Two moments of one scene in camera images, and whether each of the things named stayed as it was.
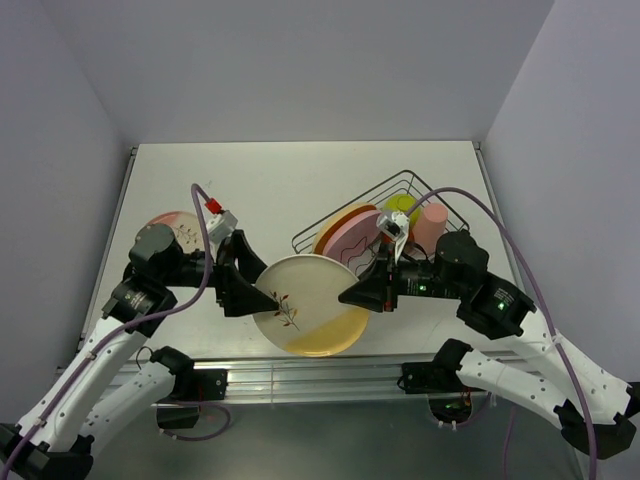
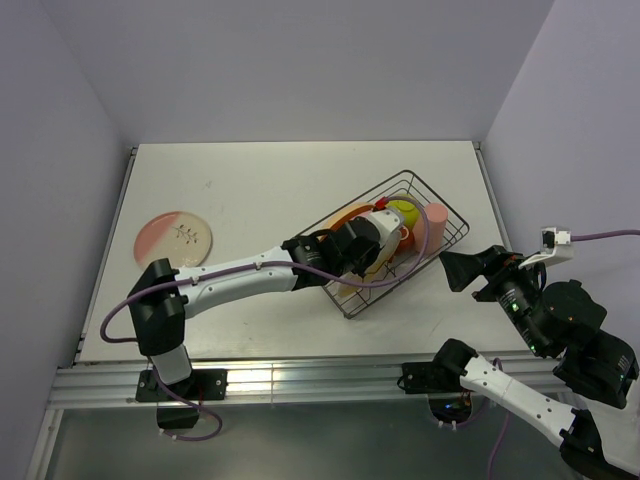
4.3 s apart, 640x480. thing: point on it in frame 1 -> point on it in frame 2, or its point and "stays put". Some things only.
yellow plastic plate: (326, 228) stays put
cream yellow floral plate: (310, 319) -> (387, 251)
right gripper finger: (369, 292) -> (462, 268)
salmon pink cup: (432, 222) stays put
